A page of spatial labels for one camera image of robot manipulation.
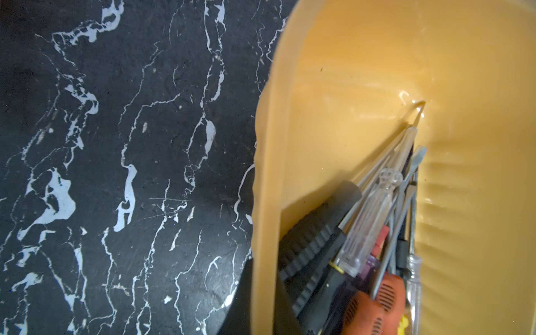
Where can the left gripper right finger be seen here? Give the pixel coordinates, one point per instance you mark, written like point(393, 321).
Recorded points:
point(285, 321)

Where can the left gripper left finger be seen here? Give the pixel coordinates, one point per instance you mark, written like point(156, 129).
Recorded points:
point(238, 318)

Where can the yellow plastic storage box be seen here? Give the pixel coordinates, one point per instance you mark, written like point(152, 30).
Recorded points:
point(343, 82)

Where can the black yellow handle screwdriver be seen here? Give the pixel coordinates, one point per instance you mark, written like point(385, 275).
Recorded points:
point(316, 312)

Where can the orange grey handle screwdriver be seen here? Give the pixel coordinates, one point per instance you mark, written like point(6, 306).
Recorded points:
point(363, 315)

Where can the black ribbed handle screwdriver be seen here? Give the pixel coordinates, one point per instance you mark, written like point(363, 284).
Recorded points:
point(310, 234)

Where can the purple red handle screwdriver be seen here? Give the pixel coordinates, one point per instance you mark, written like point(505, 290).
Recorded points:
point(364, 277)

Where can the clear handle tester screwdriver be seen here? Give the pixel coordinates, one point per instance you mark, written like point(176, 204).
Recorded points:
point(368, 224)

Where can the small clear handle screwdriver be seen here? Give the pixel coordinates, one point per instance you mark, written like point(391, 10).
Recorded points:
point(414, 264)

